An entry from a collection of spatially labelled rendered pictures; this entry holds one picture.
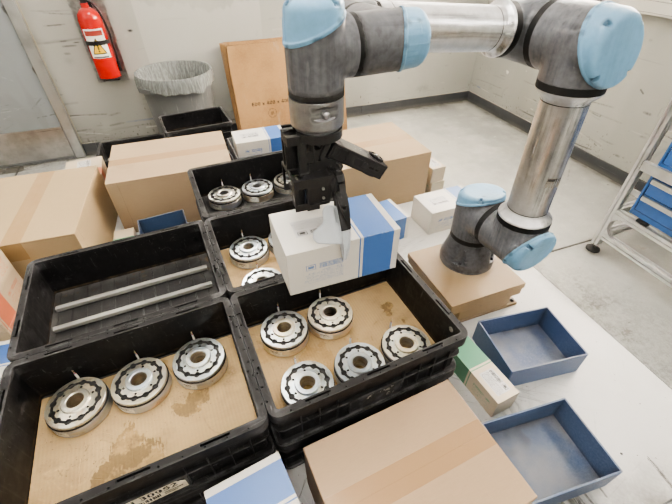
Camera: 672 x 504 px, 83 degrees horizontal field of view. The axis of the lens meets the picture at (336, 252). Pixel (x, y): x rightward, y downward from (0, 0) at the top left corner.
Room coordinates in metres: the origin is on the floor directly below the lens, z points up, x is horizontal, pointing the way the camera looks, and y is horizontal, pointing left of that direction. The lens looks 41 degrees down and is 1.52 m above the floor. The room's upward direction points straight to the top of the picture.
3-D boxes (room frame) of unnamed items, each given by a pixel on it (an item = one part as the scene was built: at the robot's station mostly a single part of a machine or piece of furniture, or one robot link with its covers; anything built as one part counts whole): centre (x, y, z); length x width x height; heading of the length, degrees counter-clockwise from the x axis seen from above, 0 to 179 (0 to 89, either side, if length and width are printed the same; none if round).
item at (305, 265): (0.54, 0.01, 1.09); 0.20 x 0.12 x 0.09; 111
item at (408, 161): (1.35, -0.11, 0.80); 0.40 x 0.30 x 0.20; 113
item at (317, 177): (0.52, 0.03, 1.25); 0.09 x 0.08 x 0.12; 111
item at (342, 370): (0.43, -0.05, 0.86); 0.10 x 0.10 x 0.01
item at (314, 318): (0.56, 0.01, 0.86); 0.10 x 0.10 x 0.01
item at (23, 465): (0.33, 0.35, 0.87); 0.40 x 0.30 x 0.11; 115
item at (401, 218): (1.04, -0.13, 0.75); 0.20 x 0.12 x 0.09; 117
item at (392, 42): (0.58, -0.06, 1.40); 0.11 x 0.11 x 0.08; 24
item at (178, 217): (0.99, 0.56, 0.74); 0.20 x 0.15 x 0.07; 26
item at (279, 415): (0.50, -0.02, 0.92); 0.40 x 0.30 x 0.02; 115
